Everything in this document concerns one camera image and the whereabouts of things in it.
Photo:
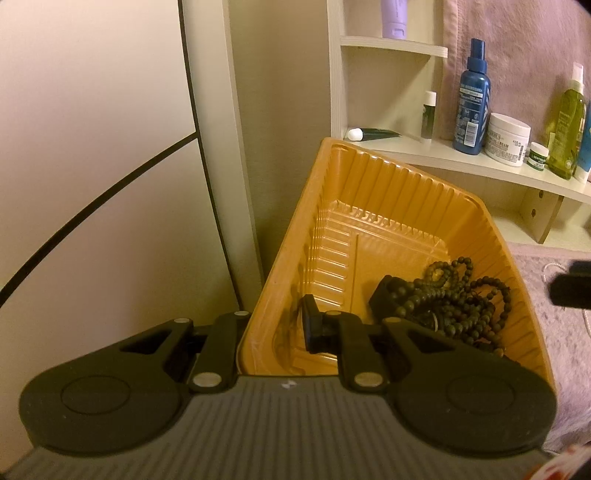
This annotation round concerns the dark green lying tube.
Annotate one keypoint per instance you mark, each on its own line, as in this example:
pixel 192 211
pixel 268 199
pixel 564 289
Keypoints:
pixel 360 134

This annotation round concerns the orange plastic tray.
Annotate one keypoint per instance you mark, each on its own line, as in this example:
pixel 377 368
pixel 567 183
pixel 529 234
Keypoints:
pixel 363 216

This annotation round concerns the pink towel backdrop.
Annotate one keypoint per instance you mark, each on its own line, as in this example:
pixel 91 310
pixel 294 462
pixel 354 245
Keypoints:
pixel 530 48

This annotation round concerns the white cream jar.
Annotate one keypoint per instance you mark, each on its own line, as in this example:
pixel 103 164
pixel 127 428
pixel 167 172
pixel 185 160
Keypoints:
pixel 507 139

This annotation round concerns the small green-labelled jar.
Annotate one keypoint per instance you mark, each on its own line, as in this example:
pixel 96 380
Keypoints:
pixel 537 156

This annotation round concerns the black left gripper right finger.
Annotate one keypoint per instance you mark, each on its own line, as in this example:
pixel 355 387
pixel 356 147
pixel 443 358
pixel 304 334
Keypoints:
pixel 450 395

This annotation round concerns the small white-capped stick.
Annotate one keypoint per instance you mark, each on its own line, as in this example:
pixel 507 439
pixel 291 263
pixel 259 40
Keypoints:
pixel 428 115

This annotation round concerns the green pump bottle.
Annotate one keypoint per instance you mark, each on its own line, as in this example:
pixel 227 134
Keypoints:
pixel 568 126

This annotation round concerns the blue spray bottle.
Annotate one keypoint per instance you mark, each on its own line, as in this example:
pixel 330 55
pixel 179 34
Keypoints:
pixel 473 101

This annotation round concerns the lavender tube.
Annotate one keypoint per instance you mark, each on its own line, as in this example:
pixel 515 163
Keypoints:
pixel 394 19

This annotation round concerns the blue tube right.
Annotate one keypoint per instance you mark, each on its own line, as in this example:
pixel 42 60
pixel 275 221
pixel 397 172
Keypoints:
pixel 582 171

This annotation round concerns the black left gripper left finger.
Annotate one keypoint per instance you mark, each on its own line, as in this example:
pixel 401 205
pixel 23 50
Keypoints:
pixel 130 392

